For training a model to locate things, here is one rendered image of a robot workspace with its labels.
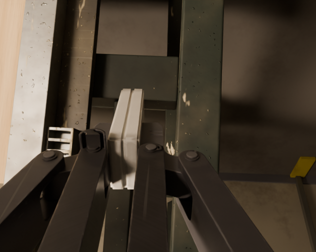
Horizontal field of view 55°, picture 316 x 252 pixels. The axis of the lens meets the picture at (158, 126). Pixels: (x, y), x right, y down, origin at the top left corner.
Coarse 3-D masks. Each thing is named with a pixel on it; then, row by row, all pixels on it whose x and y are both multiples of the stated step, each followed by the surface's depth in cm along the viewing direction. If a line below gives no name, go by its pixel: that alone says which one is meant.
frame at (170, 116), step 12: (168, 0) 75; (180, 0) 75; (168, 12) 78; (180, 12) 77; (168, 24) 80; (180, 24) 80; (168, 36) 83; (168, 48) 86; (144, 108) 196; (168, 120) 110; (168, 132) 116; (168, 144) 122
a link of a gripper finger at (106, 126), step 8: (104, 128) 17; (64, 160) 14; (72, 160) 14; (64, 168) 13; (104, 168) 14; (56, 176) 13; (64, 176) 13; (104, 176) 14; (48, 184) 13; (56, 184) 13; (64, 184) 13; (104, 184) 14; (48, 192) 13; (56, 192) 13
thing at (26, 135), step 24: (48, 0) 46; (24, 24) 46; (48, 24) 46; (24, 48) 45; (48, 48) 45; (24, 72) 45; (48, 72) 45; (24, 96) 44; (48, 96) 45; (24, 120) 44; (48, 120) 45; (24, 144) 43
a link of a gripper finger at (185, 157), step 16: (192, 160) 13; (192, 176) 12; (208, 176) 12; (192, 192) 12; (208, 192) 11; (224, 192) 11; (192, 208) 12; (208, 208) 10; (224, 208) 10; (240, 208) 10; (192, 224) 12; (208, 224) 10; (224, 224) 10; (240, 224) 10; (208, 240) 10; (224, 240) 9; (240, 240) 9; (256, 240) 9
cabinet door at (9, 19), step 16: (0, 0) 49; (16, 0) 49; (0, 16) 48; (16, 16) 48; (0, 32) 48; (16, 32) 48; (0, 48) 48; (16, 48) 47; (0, 64) 47; (16, 64) 47; (0, 80) 47; (0, 96) 47; (0, 112) 46; (0, 128) 46; (0, 144) 46; (0, 160) 45; (0, 176) 45
